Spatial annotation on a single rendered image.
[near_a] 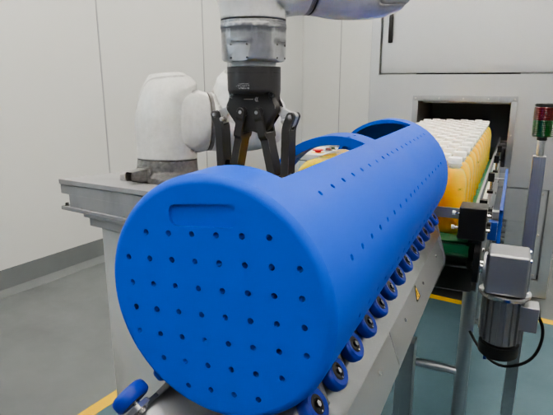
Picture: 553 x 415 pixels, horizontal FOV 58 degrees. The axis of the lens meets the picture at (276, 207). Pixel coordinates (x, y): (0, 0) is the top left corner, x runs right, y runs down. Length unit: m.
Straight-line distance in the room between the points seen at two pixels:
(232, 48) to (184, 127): 0.60
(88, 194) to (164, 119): 0.27
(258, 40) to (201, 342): 0.38
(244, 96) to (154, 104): 0.58
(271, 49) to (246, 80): 0.05
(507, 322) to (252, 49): 1.16
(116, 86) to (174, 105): 2.81
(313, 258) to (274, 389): 0.16
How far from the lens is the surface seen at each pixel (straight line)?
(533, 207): 1.78
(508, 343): 1.64
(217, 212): 0.53
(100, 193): 1.29
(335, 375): 0.67
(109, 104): 4.03
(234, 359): 0.58
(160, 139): 1.27
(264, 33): 0.69
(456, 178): 1.49
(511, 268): 1.53
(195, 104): 1.29
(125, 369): 1.50
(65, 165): 3.81
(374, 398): 0.82
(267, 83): 0.70
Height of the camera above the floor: 1.33
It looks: 14 degrees down
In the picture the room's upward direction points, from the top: straight up
